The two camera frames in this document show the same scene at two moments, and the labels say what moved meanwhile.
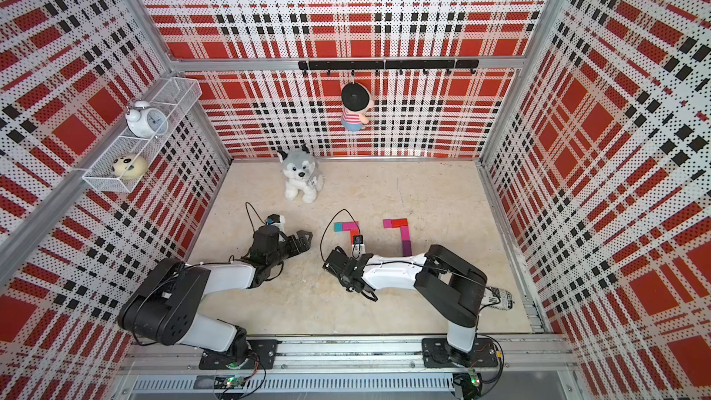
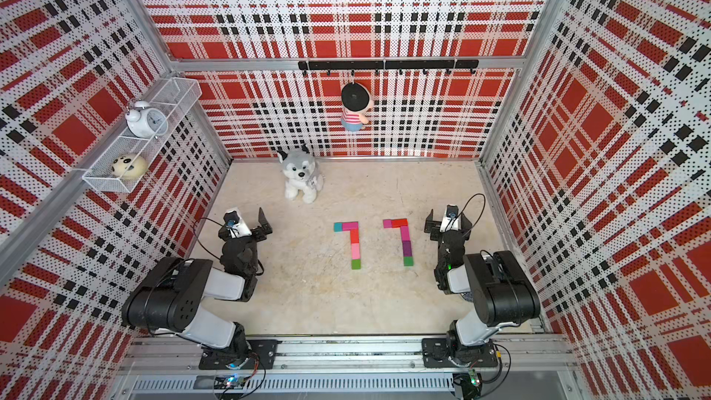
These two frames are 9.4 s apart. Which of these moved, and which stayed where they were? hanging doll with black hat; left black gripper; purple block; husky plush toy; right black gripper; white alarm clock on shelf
Moved: right black gripper; left black gripper
Stayed: white alarm clock on shelf; hanging doll with black hat; purple block; husky plush toy
